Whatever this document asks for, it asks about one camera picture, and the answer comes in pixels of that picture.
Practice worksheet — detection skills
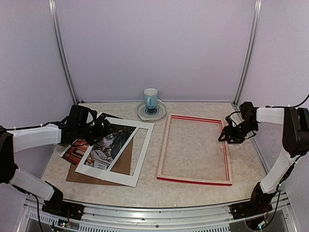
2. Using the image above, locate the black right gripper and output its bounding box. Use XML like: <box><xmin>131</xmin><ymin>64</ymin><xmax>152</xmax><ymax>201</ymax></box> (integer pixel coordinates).
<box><xmin>218</xmin><ymin>120</ymin><xmax>258</xmax><ymax>144</ymax></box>

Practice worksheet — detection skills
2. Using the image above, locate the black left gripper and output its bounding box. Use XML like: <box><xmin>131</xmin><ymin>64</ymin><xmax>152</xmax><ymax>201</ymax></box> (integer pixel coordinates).
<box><xmin>76</xmin><ymin>119</ymin><xmax>117</xmax><ymax>146</ymax></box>

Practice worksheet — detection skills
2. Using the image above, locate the cat photo print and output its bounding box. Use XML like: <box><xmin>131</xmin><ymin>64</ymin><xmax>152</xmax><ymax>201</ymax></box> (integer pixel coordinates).
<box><xmin>60</xmin><ymin>113</ymin><xmax>136</xmax><ymax>170</ymax></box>

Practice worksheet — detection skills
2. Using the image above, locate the white mat board passe-partout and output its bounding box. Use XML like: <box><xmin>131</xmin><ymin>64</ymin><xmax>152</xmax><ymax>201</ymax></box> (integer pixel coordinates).
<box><xmin>75</xmin><ymin>117</ymin><xmax>154</xmax><ymax>187</ymax></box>

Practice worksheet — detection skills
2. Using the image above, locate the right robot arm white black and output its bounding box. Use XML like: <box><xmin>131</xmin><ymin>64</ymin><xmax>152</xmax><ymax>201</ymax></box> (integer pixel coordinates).
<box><xmin>218</xmin><ymin>101</ymin><xmax>309</xmax><ymax>218</ymax></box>

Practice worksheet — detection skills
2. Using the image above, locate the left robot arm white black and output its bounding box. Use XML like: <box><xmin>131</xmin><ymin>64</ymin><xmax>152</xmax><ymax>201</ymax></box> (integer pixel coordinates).
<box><xmin>0</xmin><ymin>120</ymin><xmax>110</xmax><ymax>215</ymax></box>

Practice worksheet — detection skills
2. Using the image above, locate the brown cardboard backing board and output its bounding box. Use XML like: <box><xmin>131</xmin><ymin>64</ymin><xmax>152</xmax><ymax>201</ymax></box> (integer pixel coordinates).
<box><xmin>66</xmin><ymin>141</ymin><xmax>133</xmax><ymax>186</ymax></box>

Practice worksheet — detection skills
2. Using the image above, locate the striped ceramic plate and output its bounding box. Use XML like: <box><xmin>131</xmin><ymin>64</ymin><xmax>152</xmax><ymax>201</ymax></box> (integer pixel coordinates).
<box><xmin>136</xmin><ymin>100</ymin><xmax>167</xmax><ymax>121</ymax></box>

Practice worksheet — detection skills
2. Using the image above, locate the light blue ceramic mug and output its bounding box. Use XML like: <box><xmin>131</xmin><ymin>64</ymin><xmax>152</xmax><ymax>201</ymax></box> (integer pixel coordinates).
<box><xmin>143</xmin><ymin>88</ymin><xmax>158</xmax><ymax>109</ymax></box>

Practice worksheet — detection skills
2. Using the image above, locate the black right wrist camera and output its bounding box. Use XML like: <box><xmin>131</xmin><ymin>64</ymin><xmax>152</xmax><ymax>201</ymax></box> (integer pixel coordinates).
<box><xmin>225</xmin><ymin>116</ymin><xmax>237</xmax><ymax>127</ymax></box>

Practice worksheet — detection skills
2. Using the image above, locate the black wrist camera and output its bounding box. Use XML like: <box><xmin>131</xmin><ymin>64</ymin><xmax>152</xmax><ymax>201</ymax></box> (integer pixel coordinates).
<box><xmin>225</xmin><ymin>116</ymin><xmax>237</xmax><ymax>127</ymax></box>
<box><xmin>66</xmin><ymin>105</ymin><xmax>97</xmax><ymax>127</ymax></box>

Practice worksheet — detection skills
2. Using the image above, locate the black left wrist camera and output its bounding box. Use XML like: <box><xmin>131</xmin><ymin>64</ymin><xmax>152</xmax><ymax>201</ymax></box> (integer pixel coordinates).
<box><xmin>66</xmin><ymin>105</ymin><xmax>97</xmax><ymax>127</ymax></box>

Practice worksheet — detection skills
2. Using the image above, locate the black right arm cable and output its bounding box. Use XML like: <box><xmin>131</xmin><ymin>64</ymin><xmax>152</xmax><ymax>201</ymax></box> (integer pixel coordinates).
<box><xmin>265</xmin><ymin>93</ymin><xmax>309</xmax><ymax>108</ymax></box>

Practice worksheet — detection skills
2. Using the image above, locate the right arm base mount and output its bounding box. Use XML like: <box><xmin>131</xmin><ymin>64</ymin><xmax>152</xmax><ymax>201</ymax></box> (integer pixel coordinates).
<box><xmin>229</xmin><ymin>193</ymin><xmax>276</xmax><ymax>220</ymax></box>

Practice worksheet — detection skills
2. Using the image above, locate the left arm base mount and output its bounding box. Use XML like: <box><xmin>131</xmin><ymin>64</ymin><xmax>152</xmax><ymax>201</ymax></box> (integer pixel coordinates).
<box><xmin>42</xmin><ymin>202</ymin><xmax>84</xmax><ymax>220</ymax></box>

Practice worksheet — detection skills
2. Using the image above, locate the right aluminium corner post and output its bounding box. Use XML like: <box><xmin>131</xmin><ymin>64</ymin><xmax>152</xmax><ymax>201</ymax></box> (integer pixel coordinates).
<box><xmin>233</xmin><ymin>0</ymin><xmax>263</xmax><ymax>106</ymax></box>

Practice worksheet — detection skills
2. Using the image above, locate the aluminium corner post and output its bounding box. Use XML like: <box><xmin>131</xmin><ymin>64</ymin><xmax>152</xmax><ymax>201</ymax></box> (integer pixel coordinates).
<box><xmin>233</xmin><ymin>0</ymin><xmax>263</xmax><ymax>106</ymax></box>
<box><xmin>48</xmin><ymin>0</ymin><xmax>79</xmax><ymax>104</ymax></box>

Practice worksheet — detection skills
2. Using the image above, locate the aluminium front rail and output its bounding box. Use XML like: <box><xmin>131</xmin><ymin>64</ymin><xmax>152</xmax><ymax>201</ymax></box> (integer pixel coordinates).
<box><xmin>16</xmin><ymin>190</ymin><xmax>296</xmax><ymax>232</ymax></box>

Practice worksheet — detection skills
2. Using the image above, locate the left aluminium corner post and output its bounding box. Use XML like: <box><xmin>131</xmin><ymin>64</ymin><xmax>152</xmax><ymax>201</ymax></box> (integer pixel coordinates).
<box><xmin>48</xmin><ymin>0</ymin><xmax>79</xmax><ymax>104</ymax></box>

